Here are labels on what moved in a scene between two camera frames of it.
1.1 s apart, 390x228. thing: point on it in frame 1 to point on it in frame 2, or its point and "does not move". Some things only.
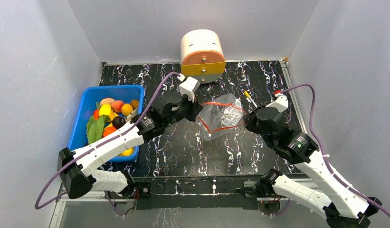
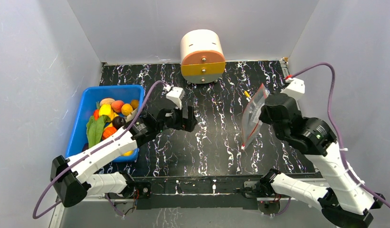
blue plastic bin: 91,96 does not move
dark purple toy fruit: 118,121 does not move
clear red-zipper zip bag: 220,116 to 251,122
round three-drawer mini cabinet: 202,56 does not move
